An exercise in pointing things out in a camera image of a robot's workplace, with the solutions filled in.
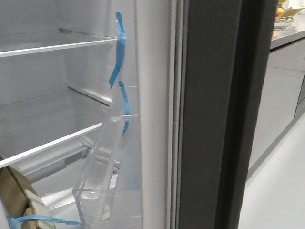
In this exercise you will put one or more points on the dark grey fridge door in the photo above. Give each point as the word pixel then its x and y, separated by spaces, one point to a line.
pixel 201 67

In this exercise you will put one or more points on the upper blue tape strip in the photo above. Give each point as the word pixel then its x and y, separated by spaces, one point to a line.
pixel 120 49

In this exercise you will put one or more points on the orange red fruit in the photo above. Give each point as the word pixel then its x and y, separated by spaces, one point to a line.
pixel 279 11

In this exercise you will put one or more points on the white fridge interior body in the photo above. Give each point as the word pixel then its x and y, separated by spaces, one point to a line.
pixel 54 172

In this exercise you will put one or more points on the blue tape strip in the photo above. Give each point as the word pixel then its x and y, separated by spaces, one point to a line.
pixel 15 221
pixel 125 105
pixel 120 49

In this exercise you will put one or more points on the middle blue tape strip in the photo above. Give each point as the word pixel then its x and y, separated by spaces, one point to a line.
pixel 125 105

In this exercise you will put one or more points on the clear plastic door bin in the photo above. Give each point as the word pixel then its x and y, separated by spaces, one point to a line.
pixel 108 193

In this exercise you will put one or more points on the grey kitchen counter cabinet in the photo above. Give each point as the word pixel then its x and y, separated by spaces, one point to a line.
pixel 281 89

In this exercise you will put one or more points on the wooden dish rack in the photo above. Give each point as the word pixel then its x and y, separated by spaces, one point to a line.
pixel 288 13

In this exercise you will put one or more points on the lower blue tape strip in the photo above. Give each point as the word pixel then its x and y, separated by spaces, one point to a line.
pixel 15 221

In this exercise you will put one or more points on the glass fridge shelf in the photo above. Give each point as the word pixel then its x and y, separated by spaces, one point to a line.
pixel 32 125
pixel 36 42

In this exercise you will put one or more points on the upper glass fridge shelf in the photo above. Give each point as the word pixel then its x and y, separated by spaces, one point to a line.
pixel 36 42

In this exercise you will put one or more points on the lower glass fridge shelf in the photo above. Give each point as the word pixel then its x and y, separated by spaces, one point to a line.
pixel 32 125

